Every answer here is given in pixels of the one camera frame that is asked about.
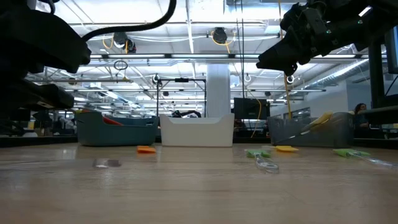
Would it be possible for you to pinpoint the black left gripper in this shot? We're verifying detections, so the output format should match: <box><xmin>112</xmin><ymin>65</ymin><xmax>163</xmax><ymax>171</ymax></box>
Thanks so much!
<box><xmin>0</xmin><ymin>6</ymin><xmax>92</xmax><ymax>111</ymax></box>

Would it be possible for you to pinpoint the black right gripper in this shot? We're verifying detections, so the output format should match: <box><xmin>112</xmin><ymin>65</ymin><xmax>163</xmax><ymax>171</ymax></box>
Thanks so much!
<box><xmin>256</xmin><ymin>2</ymin><xmax>340</xmax><ymax>77</ymax></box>

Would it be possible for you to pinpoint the yellow-handled table knife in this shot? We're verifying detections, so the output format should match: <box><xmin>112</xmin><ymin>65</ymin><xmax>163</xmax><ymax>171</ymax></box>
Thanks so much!
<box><xmin>298</xmin><ymin>111</ymin><xmax>334</xmax><ymax>136</ymax></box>
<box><xmin>273</xmin><ymin>119</ymin><xmax>331</xmax><ymax>144</ymax></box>

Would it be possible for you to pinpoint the yellow spatula with clear handle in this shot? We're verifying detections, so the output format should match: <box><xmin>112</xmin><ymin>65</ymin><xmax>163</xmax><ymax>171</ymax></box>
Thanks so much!
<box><xmin>262</xmin><ymin>144</ymin><xmax>300</xmax><ymax>153</ymax></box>

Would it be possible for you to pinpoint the green spatula with clear handle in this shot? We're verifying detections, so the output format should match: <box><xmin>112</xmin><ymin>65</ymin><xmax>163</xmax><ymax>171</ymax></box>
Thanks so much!
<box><xmin>331</xmin><ymin>148</ymin><xmax>398</xmax><ymax>171</ymax></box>
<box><xmin>245</xmin><ymin>149</ymin><xmax>280</xmax><ymax>174</ymax></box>

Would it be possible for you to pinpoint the orange spatula with clear handle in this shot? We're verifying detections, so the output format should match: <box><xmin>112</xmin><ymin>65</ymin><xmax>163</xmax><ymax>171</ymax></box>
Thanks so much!
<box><xmin>93</xmin><ymin>145</ymin><xmax>157</xmax><ymax>169</ymax></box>

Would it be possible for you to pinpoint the black monitor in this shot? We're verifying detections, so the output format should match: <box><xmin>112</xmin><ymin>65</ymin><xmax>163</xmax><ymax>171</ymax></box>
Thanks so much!
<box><xmin>233</xmin><ymin>97</ymin><xmax>271</xmax><ymax>121</ymax></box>

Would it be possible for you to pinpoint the teal plastic bin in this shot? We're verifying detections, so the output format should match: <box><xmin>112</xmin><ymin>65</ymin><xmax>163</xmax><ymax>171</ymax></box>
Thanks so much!
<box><xmin>75</xmin><ymin>111</ymin><xmax>160</xmax><ymax>147</ymax></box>

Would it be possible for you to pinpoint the grey translucent plastic bin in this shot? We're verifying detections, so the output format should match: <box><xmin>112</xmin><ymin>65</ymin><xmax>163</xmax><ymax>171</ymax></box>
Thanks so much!
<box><xmin>267</xmin><ymin>111</ymin><xmax>356</xmax><ymax>149</ymax></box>

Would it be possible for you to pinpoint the person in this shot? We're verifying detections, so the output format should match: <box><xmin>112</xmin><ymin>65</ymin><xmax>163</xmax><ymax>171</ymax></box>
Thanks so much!
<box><xmin>353</xmin><ymin>102</ymin><xmax>371</xmax><ymax>130</ymax></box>

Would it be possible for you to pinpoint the white plastic bin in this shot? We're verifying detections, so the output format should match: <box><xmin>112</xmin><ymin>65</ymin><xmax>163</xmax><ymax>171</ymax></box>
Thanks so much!
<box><xmin>159</xmin><ymin>113</ymin><xmax>235</xmax><ymax>148</ymax></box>

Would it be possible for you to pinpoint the monitor with blue screen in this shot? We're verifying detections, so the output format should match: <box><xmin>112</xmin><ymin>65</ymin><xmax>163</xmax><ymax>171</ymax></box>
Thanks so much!
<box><xmin>384</xmin><ymin>26</ymin><xmax>398</xmax><ymax>75</ymax></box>

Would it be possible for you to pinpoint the yellow hanging cable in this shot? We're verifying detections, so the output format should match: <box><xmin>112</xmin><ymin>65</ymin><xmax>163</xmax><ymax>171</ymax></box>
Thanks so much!
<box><xmin>281</xmin><ymin>73</ymin><xmax>293</xmax><ymax>121</ymax></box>

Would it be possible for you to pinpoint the black ceiling cable reel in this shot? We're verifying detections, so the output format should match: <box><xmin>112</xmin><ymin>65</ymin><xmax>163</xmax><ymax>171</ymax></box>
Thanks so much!
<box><xmin>212</xmin><ymin>27</ymin><xmax>229</xmax><ymax>45</ymax></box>
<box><xmin>112</xmin><ymin>32</ymin><xmax>137</xmax><ymax>54</ymax></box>

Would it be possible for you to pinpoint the black gantry frame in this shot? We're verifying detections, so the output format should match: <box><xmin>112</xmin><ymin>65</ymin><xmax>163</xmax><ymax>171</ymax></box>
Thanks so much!
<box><xmin>156</xmin><ymin>77</ymin><xmax>208</xmax><ymax>118</ymax></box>

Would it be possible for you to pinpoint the black left wrist camera cable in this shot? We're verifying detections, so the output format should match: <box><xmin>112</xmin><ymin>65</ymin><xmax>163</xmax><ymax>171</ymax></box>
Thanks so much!
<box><xmin>81</xmin><ymin>0</ymin><xmax>177</xmax><ymax>42</ymax></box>

